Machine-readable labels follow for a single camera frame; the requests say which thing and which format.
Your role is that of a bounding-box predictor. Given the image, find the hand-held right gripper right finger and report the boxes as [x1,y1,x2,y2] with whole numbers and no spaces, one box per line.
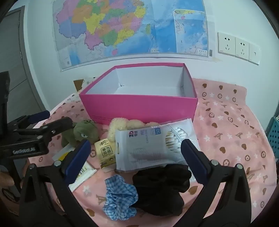
[180,138,278,227]

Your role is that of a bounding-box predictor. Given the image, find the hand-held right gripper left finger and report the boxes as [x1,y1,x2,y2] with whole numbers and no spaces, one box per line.
[18,139,98,227]

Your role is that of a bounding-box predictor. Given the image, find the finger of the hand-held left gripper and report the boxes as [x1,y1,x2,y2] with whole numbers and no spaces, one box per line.
[7,110,50,131]
[13,117,76,151]

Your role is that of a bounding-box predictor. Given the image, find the white yellow wet wipes packet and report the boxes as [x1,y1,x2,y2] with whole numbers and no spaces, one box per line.
[52,143,97,192]

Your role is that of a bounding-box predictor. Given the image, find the green plush toy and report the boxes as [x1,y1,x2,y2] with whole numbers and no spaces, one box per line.
[61,120,101,148]

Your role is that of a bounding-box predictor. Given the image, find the yellow tissue pack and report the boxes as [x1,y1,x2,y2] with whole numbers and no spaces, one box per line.
[94,138,117,169]

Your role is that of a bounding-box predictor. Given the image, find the black cloth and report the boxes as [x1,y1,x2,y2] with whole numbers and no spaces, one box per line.
[131,164,192,217]

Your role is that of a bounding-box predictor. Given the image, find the cream teddy bear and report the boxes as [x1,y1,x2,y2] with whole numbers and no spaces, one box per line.
[108,118,160,142]

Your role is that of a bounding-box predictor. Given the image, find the cotton swab packet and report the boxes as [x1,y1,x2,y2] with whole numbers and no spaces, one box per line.
[114,118,202,173]

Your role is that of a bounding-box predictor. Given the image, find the blue gingham scrunchie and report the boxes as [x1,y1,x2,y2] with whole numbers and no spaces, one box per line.
[102,175,139,221]

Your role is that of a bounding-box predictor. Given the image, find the pink cardboard box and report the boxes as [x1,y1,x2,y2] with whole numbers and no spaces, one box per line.
[79,63,198,126]

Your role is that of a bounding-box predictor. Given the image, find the person's left hand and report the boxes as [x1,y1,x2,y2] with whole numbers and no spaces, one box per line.
[0,171,14,187]

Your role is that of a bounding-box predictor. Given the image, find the pink printed blanket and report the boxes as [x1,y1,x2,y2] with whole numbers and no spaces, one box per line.
[27,77,277,227]

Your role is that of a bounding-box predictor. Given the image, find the cream printed cloth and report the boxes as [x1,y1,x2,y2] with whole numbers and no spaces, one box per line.
[73,77,99,92]

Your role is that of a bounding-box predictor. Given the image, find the grey door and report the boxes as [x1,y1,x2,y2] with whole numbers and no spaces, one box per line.
[0,5,50,115]

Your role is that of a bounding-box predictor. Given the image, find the blue perforated plastic basket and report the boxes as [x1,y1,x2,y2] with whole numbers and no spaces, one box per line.
[267,117,279,166]

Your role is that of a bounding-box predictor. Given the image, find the colourful wall map poster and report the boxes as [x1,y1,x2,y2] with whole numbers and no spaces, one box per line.
[52,0,213,72]

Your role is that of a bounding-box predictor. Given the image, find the white wall switch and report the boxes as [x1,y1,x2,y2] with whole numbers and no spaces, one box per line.
[248,43,261,65]

